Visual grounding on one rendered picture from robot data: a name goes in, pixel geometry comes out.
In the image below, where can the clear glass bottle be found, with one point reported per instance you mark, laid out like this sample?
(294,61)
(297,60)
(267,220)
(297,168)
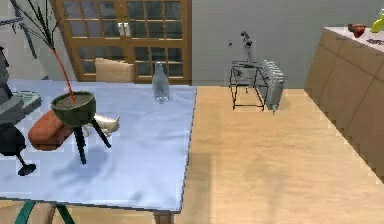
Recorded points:
(160,83)

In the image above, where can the pale blue table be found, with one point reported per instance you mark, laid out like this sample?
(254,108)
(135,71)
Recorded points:
(143,140)

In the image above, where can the grey statue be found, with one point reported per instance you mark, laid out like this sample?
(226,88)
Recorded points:
(247,46)

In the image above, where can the white radiator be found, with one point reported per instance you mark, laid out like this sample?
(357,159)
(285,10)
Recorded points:
(274,85)

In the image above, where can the tan chair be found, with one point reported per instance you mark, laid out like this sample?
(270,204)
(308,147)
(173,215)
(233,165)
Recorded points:
(113,70)

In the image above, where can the brown glazed room door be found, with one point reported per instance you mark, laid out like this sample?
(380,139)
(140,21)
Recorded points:
(126,36)

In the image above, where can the green pot house plant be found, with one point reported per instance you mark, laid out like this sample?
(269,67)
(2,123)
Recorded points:
(74,110)

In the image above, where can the brown bread loaf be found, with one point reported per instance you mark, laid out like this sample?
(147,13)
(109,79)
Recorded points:
(46,130)

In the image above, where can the tan wooden cupboard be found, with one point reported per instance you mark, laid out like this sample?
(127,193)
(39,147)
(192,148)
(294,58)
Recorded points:
(350,90)

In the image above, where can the grey coffee machine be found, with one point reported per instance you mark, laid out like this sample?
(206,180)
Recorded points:
(13,105)

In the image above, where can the black wine glass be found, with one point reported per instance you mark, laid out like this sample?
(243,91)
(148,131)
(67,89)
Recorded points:
(10,141)

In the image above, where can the red apple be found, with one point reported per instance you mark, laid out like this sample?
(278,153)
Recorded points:
(358,30)

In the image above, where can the green chair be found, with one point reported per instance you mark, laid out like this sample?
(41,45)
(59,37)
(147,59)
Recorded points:
(26,212)

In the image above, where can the yellow green bottle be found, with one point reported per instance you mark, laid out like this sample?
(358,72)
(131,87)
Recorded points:
(378,24)

